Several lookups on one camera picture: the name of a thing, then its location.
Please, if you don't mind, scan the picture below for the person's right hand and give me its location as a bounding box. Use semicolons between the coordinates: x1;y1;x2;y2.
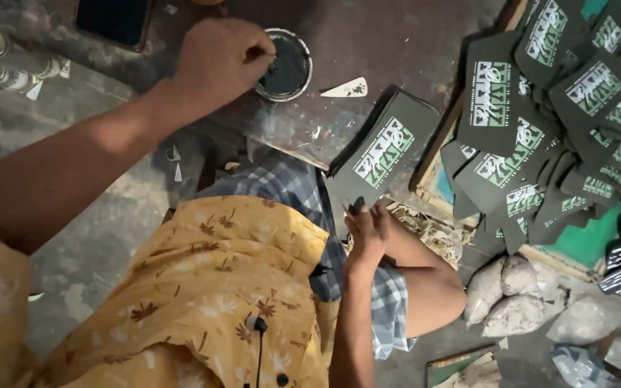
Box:
344;197;393;268

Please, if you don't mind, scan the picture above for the person's left hand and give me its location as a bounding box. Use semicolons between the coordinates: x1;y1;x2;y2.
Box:
166;18;278;120

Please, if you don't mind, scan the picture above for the stack of dark printed sleeves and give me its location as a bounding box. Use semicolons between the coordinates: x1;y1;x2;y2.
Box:
324;84;442;216

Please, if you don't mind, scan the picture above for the round tin of black ink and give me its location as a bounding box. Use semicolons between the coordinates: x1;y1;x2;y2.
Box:
254;28;313;103

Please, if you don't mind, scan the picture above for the heap of pale paper shavings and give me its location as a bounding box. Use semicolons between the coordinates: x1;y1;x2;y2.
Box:
345;200;475;269

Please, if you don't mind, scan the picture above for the white triangular paper scrap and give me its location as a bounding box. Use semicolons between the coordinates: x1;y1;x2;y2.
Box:
320;77;369;99

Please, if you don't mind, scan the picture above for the black phone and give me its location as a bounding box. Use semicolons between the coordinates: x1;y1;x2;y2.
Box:
74;0;153;52

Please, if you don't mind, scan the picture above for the yellow floral shirt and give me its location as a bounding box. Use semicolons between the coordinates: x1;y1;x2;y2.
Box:
0;195;339;388

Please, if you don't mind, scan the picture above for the heap of dark printed sleeves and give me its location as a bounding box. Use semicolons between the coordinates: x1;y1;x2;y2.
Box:
440;0;621;255

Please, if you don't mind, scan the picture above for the clear glass bottle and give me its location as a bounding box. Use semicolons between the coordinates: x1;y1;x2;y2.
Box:
0;54;70;95

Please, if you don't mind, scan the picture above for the blue white plastic bag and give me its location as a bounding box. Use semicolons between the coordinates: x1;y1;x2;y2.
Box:
550;345;616;388

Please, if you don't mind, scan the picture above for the black clip microphone with cable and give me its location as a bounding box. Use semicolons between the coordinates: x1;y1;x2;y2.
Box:
245;315;269;388

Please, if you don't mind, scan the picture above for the small wooden frame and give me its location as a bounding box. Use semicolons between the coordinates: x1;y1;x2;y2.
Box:
425;344;501;388

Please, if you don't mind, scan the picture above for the wooden frame with teal mesh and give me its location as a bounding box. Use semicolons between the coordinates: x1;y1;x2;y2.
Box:
409;0;621;281

